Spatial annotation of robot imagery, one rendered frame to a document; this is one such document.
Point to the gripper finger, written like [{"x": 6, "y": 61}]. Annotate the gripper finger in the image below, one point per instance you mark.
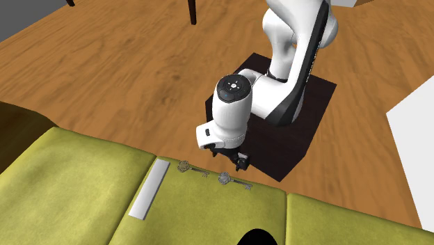
[
  {"x": 243, "y": 162},
  {"x": 214, "y": 153}
]

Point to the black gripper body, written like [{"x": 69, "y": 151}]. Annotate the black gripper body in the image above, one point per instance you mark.
[{"x": 226, "y": 152}]

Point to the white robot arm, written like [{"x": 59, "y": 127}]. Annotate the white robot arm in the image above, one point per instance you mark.
[{"x": 230, "y": 115}]

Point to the ornate silver key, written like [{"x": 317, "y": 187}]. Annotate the ornate silver key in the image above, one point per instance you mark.
[
  {"x": 187, "y": 167},
  {"x": 227, "y": 179}
]

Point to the dark robot stand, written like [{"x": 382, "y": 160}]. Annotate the dark robot stand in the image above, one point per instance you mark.
[{"x": 288, "y": 146}]

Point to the white flat remote control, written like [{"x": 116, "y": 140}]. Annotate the white flat remote control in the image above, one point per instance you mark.
[{"x": 150, "y": 188}]

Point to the black round object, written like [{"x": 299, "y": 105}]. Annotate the black round object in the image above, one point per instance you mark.
[{"x": 257, "y": 239}]

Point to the dark wooden furniture legs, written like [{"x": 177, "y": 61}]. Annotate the dark wooden furniture legs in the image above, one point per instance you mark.
[{"x": 192, "y": 12}]

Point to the olive green sofa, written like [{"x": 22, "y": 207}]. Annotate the olive green sofa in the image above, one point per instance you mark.
[{"x": 67, "y": 176}]

